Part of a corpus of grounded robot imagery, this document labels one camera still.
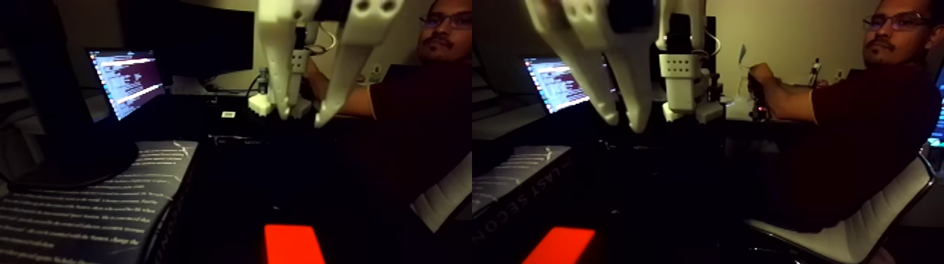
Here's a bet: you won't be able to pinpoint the black leader arm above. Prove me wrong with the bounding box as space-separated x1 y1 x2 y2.
748 74 775 123

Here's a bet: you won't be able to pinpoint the red cube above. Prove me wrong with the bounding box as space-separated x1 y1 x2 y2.
522 227 597 264

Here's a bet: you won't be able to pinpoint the person's left hand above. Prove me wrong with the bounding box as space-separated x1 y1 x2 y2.
747 62 776 95

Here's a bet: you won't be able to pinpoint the open laptop with lit screen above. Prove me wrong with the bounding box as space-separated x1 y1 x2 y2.
523 57 620 116

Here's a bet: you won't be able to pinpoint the small grey flag on stem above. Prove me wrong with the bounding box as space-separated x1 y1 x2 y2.
737 44 748 100

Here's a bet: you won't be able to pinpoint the black box with white print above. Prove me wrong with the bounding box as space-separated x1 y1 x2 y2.
472 144 573 248

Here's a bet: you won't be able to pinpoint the person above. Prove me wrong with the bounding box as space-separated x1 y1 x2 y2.
747 0 944 234

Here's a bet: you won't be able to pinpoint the eyeglasses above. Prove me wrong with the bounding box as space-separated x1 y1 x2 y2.
863 13 932 33

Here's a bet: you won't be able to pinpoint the white chair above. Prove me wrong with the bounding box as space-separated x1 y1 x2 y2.
743 151 938 264

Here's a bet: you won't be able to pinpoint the blue lit screen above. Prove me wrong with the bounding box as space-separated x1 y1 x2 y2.
931 66 944 148

